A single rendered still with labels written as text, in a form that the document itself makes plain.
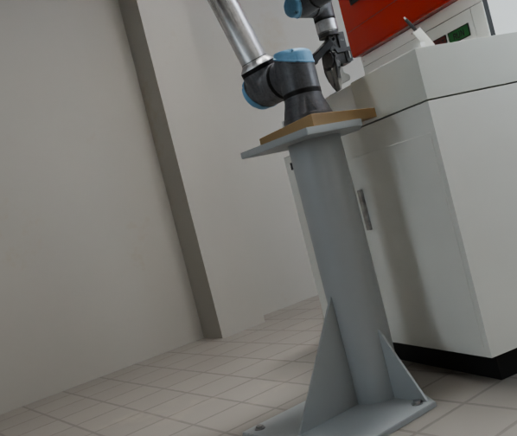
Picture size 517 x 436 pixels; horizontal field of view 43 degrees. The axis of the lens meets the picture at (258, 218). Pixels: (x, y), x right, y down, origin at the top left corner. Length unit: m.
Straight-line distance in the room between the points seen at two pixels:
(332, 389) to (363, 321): 0.21
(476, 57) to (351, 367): 0.97
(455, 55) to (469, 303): 0.70
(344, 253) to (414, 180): 0.31
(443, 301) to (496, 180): 0.39
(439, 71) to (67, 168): 2.21
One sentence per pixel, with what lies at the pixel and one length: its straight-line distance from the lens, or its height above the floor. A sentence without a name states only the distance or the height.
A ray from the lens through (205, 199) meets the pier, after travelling 3.66.
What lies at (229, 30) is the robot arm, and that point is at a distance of 2.08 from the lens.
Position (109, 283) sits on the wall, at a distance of 3.58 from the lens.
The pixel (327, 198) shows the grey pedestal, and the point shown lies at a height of 0.62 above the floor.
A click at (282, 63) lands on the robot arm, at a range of 1.97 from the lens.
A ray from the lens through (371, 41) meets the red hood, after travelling 3.07.
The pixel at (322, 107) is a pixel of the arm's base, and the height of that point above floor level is 0.88.
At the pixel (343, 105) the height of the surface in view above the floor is 0.91.
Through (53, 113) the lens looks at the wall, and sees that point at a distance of 3.63.
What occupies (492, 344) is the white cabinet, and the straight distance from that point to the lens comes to 1.96.
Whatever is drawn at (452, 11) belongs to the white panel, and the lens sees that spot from 2.72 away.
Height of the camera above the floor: 0.64
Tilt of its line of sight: 1 degrees down
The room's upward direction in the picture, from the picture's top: 14 degrees counter-clockwise
